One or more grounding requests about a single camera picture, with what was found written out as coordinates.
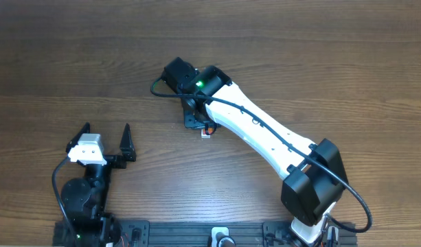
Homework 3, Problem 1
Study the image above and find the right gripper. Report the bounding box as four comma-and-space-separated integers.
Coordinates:
183, 99, 220, 130

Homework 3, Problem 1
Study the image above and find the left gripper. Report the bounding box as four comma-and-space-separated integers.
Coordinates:
65, 122, 137, 169

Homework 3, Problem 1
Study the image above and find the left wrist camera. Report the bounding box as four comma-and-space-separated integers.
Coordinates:
67, 132, 108, 167

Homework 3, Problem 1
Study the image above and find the mounting rail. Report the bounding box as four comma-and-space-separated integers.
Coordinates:
54, 220, 357, 247

